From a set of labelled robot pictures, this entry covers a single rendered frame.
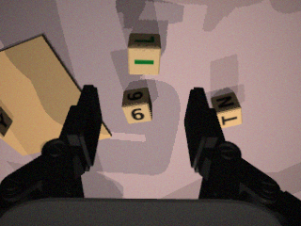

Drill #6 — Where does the tan letter block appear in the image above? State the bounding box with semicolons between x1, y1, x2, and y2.
211;92;242;128
0;107;12;138
122;88;152;123
128;33;161;75

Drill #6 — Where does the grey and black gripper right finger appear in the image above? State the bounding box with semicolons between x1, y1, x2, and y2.
184;88;301;226

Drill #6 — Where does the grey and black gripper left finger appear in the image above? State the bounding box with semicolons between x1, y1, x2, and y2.
0;85;103;217

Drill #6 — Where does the tan flat mat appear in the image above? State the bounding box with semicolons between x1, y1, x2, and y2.
0;34;82;155

